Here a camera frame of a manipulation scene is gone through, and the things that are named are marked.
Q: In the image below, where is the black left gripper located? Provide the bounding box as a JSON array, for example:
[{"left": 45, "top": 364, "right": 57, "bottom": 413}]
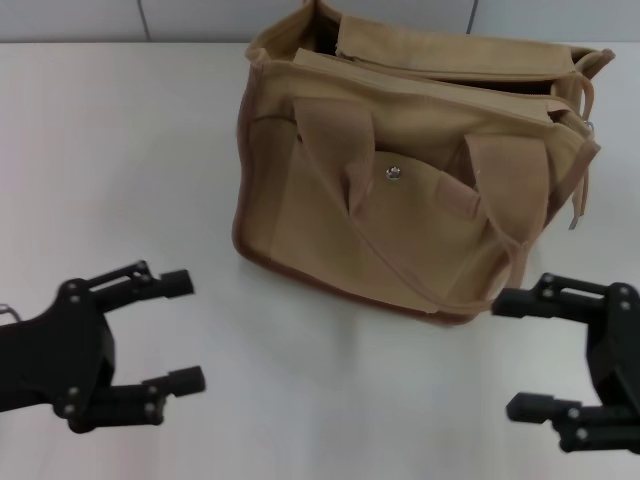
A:
[{"left": 0, "top": 259, "right": 208, "bottom": 435}]

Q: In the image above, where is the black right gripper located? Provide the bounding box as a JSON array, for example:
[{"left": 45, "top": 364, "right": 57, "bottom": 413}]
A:
[{"left": 491, "top": 272, "right": 640, "bottom": 454}]

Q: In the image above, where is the khaki canvas food bag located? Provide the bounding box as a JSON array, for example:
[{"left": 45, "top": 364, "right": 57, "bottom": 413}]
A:
[{"left": 230, "top": 0, "right": 616, "bottom": 329}]

